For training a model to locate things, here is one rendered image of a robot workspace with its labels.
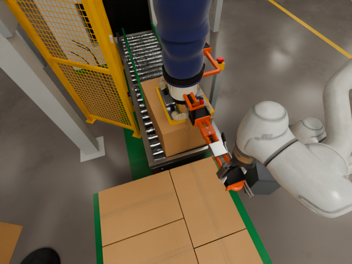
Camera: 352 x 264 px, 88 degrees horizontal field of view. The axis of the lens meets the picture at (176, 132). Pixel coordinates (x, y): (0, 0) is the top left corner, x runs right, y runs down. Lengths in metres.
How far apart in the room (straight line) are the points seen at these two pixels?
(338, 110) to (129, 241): 1.36
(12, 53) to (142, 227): 1.45
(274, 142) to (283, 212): 1.82
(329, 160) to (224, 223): 1.10
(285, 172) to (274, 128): 0.10
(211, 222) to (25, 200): 2.02
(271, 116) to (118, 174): 2.00
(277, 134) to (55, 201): 2.31
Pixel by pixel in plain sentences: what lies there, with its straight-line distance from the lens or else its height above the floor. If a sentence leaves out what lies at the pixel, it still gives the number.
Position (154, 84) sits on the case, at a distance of 1.64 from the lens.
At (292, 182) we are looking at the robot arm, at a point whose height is 1.61.
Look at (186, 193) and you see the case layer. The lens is 1.52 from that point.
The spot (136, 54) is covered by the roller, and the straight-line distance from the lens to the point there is 2.84.
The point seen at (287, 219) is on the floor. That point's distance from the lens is 2.27.
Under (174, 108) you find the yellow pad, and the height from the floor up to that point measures 1.17.
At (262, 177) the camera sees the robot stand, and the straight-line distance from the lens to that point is 1.45.
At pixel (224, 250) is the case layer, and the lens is 1.49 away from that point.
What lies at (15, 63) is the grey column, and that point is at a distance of 1.69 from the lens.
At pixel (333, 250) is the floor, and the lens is 2.42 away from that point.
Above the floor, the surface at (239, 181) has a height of 1.29.
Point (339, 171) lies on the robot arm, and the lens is 0.51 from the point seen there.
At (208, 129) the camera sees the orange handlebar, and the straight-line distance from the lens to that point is 0.90.
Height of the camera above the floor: 2.01
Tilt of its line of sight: 56 degrees down
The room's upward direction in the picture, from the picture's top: 4 degrees counter-clockwise
